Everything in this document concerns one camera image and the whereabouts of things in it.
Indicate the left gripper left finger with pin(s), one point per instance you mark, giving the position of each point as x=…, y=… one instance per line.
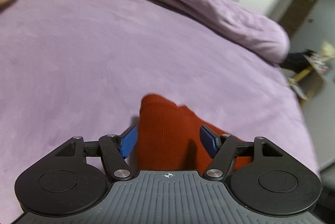
x=113, y=150

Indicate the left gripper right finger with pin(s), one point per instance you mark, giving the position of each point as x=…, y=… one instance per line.
x=224, y=151

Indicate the red knit cardigan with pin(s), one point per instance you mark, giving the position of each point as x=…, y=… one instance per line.
x=169, y=137

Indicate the black clothing pile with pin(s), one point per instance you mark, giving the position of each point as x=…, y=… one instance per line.
x=297, y=61

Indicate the purple bed sheet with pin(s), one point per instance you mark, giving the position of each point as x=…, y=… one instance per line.
x=81, y=67

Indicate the yellow side shelf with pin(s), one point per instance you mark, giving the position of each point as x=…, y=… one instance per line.
x=310, y=80

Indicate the flower bouquet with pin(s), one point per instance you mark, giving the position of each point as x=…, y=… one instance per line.
x=324, y=56

